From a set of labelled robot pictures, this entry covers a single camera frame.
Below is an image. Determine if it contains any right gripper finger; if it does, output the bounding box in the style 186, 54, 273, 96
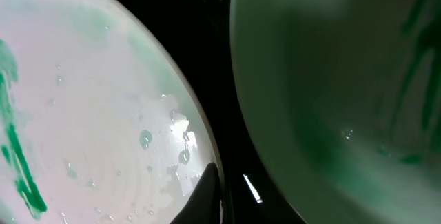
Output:
171, 163, 221, 224

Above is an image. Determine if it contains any pale green back plate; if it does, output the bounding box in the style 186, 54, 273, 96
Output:
230, 0, 440, 223

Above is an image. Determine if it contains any black round tray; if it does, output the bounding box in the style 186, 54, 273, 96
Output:
118, 0, 301, 223

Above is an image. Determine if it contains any white plate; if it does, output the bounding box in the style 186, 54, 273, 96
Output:
1, 0, 221, 223

